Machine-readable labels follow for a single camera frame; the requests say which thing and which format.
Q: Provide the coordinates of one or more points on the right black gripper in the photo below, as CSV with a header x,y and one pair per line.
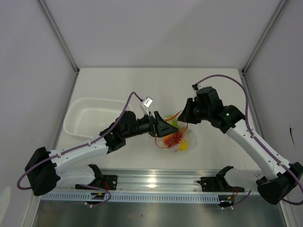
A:
x,y
186,116

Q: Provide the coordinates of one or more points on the white slotted cable duct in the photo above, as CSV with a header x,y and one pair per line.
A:
x,y
132,197

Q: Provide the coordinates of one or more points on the clear zip top bag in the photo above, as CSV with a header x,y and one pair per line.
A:
x,y
188,134

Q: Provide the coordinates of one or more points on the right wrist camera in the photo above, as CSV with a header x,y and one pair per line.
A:
x,y
195,87

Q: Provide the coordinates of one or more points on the white perforated plastic basket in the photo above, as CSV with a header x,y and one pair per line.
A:
x,y
87,117

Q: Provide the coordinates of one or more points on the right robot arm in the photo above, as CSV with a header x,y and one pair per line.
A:
x,y
276,176

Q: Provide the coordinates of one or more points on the aluminium mounting rail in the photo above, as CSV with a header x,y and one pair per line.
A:
x,y
179,181

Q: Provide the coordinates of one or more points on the green apple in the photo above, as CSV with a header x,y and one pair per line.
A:
x,y
173,122

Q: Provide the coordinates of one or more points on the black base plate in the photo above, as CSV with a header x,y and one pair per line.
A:
x,y
108,182
217,184

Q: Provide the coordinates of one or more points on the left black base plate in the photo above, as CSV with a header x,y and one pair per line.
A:
x,y
108,182

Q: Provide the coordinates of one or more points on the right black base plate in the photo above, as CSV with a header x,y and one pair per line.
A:
x,y
217,184

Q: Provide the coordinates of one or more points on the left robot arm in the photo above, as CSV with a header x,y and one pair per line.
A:
x,y
47,170

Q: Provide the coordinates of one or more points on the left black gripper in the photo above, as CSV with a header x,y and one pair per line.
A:
x,y
158,126

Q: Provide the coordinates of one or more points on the yellow pear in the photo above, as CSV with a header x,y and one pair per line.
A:
x,y
183,145

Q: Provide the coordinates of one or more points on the red grapes bunch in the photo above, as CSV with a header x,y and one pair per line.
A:
x,y
173,139

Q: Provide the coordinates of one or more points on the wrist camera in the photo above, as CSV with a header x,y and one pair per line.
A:
x,y
145,104
195,87

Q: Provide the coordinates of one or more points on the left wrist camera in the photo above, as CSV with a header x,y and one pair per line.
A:
x,y
145,104

